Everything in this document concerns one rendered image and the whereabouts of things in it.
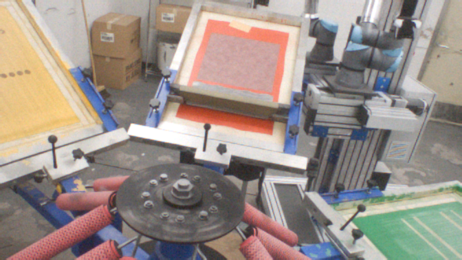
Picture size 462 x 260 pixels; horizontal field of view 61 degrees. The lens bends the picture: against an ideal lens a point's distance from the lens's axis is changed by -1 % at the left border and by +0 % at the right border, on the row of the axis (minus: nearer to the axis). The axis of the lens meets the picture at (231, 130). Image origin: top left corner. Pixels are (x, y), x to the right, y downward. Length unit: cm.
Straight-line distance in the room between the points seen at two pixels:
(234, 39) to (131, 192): 118
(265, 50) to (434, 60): 410
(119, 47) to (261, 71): 323
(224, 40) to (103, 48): 314
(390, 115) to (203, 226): 148
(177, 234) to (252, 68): 114
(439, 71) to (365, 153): 343
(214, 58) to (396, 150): 130
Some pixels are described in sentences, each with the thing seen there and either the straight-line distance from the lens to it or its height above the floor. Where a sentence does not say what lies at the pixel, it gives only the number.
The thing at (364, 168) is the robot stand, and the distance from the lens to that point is 263.
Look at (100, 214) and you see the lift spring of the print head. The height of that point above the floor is 125.
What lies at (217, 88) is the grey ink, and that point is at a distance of 174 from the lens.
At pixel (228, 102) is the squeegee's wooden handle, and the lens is 160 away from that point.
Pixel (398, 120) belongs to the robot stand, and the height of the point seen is 115.
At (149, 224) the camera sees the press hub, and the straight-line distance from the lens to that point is 85.
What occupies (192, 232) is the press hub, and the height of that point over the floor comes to 131.
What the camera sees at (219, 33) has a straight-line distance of 197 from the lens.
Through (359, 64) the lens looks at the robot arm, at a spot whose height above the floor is 138.
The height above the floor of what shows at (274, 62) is 137.
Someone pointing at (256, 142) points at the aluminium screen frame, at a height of 115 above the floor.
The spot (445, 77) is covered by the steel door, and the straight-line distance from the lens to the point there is 591.
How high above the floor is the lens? 186
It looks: 26 degrees down
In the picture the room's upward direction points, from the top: 9 degrees clockwise
